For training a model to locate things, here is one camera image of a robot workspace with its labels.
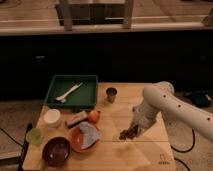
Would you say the light blue cloth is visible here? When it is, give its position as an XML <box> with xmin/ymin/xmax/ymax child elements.
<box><xmin>79</xmin><ymin>122</ymin><xmax>101</xmax><ymax>149</ymax></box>

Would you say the dark grape bunch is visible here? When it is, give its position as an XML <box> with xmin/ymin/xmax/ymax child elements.
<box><xmin>119</xmin><ymin>126</ymin><xmax>138</xmax><ymax>140</ymax></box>

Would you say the green plastic cup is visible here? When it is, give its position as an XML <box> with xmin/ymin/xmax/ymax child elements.
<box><xmin>26</xmin><ymin>128</ymin><xmax>42</xmax><ymax>145</ymax></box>

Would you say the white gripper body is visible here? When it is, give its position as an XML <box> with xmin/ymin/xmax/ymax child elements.
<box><xmin>130</xmin><ymin>100</ymin><xmax>159</xmax><ymax>135</ymax></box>

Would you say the green plastic tray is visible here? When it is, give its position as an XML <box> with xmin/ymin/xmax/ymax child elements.
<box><xmin>45</xmin><ymin>75</ymin><xmax>98</xmax><ymax>109</ymax></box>

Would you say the dark bag on floor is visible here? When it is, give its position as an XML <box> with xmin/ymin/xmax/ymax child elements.
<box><xmin>186</xmin><ymin>91</ymin><xmax>212</xmax><ymax>108</ymax></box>

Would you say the orange plate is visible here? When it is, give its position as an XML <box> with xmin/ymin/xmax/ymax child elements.
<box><xmin>69</xmin><ymin>126</ymin><xmax>99</xmax><ymax>154</ymax></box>

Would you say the white plastic fork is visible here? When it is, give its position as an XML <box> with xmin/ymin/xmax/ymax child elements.
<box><xmin>56</xmin><ymin>82</ymin><xmax>83</xmax><ymax>103</ymax></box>

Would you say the white small bowl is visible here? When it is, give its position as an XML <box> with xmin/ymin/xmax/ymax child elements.
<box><xmin>43</xmin><ymin>109</ymin><xmax>61</xmax><ymax>128</ymax></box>

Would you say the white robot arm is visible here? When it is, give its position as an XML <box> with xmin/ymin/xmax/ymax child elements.
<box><xmin>131</xmin><ymin>81</ymin><xmax>213</xmax><ymax>143</ymax></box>

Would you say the dark red bowl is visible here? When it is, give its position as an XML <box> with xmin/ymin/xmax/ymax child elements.
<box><xmin>42</xmin><ymin>137</ymin><xmax>70</xmax><ymax>167</ymax></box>

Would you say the black table clamp bar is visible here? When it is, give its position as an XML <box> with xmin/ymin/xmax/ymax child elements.
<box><xmin>17</xmin><ymin>123</ymin><xmax>33</xmax><ymax>171</ymax></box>

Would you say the wooden brush block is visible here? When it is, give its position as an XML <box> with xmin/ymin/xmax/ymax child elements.
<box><xmin>66</xmin><ymin>111</ymin><xmax>87</xmax><ymax>128</ymax></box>

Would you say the orange fruit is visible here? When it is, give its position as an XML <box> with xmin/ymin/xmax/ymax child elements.
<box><xmin>88</xmin><ymin>110</ymin><xmax>100</xmax><ymax>124</ymax></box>

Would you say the black cable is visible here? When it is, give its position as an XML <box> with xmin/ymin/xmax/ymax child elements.
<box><xmin>165</xmin><ymin>117</ymin><xmax>196</xmax><ymax>171</ymax></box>

